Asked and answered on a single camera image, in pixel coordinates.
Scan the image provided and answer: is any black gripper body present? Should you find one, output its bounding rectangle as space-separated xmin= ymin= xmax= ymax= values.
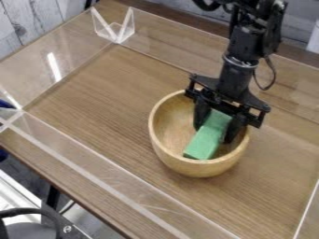
xmin=184 ymin=55 xmax=271 ymax=128

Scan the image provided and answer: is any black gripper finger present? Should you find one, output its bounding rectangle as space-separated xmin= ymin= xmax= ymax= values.
xmin=224 ymin=113 xmax=247 ymax=144
xmin=193 ymin=97 xmax=211 ymax=130

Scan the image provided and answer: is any green rectangular block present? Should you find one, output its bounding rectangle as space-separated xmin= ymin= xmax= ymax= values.
xmin=183 ymin=110 xmax=232 ymax=161

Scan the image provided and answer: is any brown wooden bowl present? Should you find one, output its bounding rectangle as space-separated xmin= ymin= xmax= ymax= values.
xmin=148 ymin=90 xmax=251 ymax=178

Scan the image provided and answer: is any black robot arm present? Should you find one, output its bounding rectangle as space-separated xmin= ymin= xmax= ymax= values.
xmin=185 ymin=0 xmax=288 ymax=144

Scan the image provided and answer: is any white object at right edge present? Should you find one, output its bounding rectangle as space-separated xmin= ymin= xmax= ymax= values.
xmin=307 ymin=19 xmax=319 ymax=54

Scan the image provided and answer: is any blue object at left edge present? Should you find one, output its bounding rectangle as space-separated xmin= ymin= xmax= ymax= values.
xmin=0 ymin=99 xmax=16 ymax=109

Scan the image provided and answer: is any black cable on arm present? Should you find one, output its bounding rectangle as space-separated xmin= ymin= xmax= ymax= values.
xmin=252 ymin=55 xmax=278 ymax=91

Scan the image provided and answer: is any clear acrylic enclosure wall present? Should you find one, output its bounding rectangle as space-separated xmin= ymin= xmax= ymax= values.
xmin=0 ymin=1 xmax=319 ymax=239

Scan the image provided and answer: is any black metal bracket with screw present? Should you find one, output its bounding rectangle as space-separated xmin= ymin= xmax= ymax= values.
xmin=41 ymin=204 xmax=92 ymax=239

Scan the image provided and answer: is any black cable lower left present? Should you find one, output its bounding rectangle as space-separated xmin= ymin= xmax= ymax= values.
xmin=0 ymin=207 xmax=57 ymax=239

